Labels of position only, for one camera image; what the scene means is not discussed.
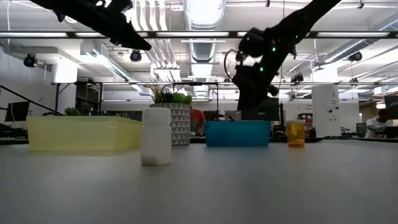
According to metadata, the yellow translucent plastic bin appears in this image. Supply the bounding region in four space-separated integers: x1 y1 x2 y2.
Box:
26 115 144 152

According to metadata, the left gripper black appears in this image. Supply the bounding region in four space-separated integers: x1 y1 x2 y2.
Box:
65 0 152 52

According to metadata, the person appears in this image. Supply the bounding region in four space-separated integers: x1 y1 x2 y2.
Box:
364 108 393 139
190 107 206 137

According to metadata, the black metal rack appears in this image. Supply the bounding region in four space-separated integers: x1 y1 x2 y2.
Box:
51 81 104 116

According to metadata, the silver ceiling duct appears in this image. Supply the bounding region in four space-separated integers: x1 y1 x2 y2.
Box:
182 0 227 63

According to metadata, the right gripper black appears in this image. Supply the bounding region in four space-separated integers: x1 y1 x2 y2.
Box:
231 62 280 122

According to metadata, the black computer monitor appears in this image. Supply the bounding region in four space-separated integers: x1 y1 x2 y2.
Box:
384 95 398 121
4 101 31 123
264 98 280 121

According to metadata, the white triangle-patterned plant pot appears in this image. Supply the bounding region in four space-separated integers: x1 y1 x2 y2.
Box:
149 103 192 146

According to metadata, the orange pill bottle white cap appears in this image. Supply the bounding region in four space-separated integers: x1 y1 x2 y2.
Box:
285 119 306 148

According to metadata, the small green background plant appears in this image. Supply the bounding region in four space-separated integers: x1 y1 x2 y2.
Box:
63 107 82 117

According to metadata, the white plastic pill bottle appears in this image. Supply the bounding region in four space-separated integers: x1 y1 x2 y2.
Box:
140 107 172 166

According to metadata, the green succulent plant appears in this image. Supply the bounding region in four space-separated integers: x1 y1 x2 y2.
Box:
144 81 193 105

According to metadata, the blue plastic bin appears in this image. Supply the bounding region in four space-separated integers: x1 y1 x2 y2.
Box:
204 120 271 147

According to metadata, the white pillar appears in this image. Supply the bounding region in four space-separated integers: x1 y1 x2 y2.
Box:
312 85 342 138

